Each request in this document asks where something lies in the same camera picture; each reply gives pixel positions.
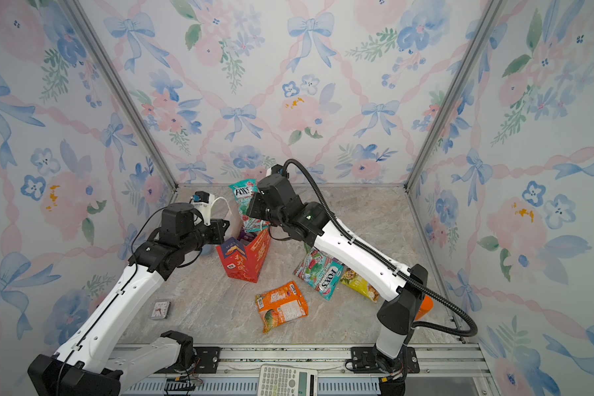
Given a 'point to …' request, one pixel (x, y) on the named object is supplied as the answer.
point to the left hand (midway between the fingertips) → (229, 220)
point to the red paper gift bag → (247, 267)
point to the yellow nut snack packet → (351, 277)
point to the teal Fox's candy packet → (243, 190)
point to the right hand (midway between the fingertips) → (248, 199)
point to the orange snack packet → (281, 305)
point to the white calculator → (287, 380)
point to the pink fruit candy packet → (320, 271)
